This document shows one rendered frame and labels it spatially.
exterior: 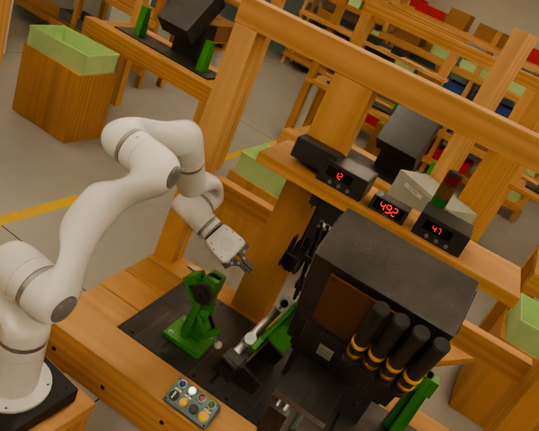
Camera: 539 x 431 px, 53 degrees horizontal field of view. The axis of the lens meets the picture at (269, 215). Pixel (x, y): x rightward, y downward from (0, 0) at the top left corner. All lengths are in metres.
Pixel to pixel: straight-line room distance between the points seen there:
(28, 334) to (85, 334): 0.40
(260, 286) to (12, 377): 0.94
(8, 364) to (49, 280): 0.29
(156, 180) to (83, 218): 0.19
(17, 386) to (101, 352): 0.30
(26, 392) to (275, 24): 1.30
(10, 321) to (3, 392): 0.23
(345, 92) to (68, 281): 1.01
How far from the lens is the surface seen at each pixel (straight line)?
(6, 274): 1.35
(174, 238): 2.18
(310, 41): 1.80
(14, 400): 1.61
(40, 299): 1.30
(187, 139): 1.41
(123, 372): 1.73
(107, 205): 1.31
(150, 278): 2.13
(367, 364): 1.42
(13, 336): 1.44
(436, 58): 8.35
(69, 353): 1.83
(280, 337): 1.67
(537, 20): 11.36
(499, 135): 1.71
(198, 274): 1.76
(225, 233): 1.72
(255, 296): 2.09
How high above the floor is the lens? 2.13
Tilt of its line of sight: 25 degrees down
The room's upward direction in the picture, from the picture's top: 24 degrees clockwise
